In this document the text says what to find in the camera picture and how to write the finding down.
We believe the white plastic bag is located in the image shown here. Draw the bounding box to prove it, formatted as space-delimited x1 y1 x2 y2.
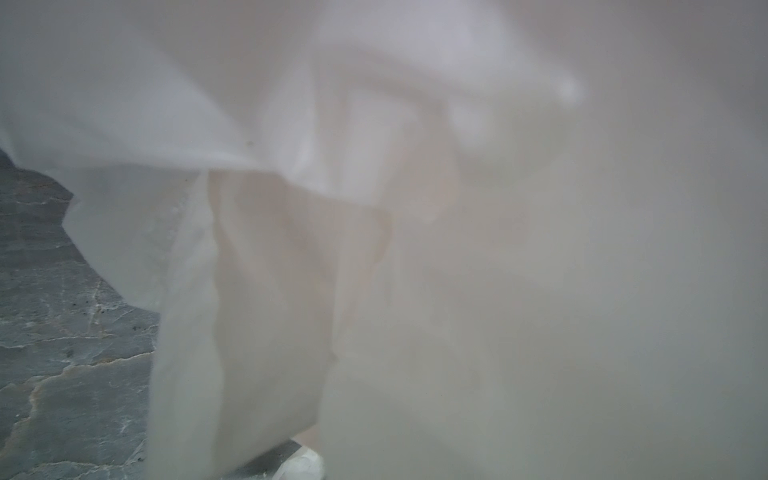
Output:
1 1 767 479

